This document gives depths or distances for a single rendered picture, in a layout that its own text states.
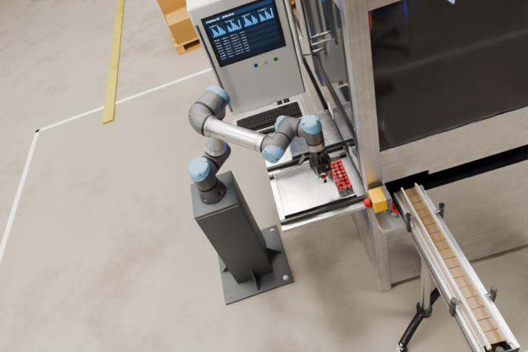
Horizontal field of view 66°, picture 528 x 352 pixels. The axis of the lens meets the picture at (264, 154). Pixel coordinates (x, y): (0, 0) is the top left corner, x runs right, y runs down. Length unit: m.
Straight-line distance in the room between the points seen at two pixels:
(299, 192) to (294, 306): 0.92
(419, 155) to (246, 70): 1.17
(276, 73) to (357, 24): 1.29
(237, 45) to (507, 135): 1.40
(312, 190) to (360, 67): 0.80
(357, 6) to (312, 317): 1.88
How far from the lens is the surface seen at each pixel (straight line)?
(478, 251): 2.60
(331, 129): 2.21
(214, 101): 1.78
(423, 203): 1.81
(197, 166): 2.08
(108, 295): 3.26
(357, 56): 1.31
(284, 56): 2.43
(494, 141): 1.87
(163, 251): 3.20
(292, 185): 1.99
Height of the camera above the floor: 2.40
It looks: 44 degrees down
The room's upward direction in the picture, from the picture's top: 21 degrees counter-clockwise
